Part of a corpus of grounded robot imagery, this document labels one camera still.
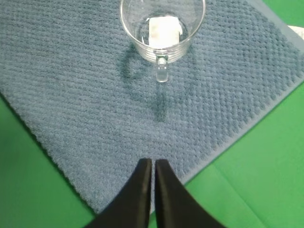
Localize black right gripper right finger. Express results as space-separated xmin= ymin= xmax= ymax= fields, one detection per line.
xmin=154 ymin=159 xmax=224 ymax=228

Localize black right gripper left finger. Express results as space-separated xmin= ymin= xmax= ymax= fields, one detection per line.
xmin=86 ymin=159 xmax=152 ymax=228

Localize transparent glass cup with handle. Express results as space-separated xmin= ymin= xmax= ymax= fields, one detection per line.
xmin=119 ymin=0 xmax=206 ymax=83

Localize blue folded towel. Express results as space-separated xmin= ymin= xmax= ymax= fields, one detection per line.
xmin=0 ymin=0 xmax=304 ymax=212

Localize white label in cup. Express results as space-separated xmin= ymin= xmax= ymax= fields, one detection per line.
xmin=148 ymin=16 xmax=182 ymax=49

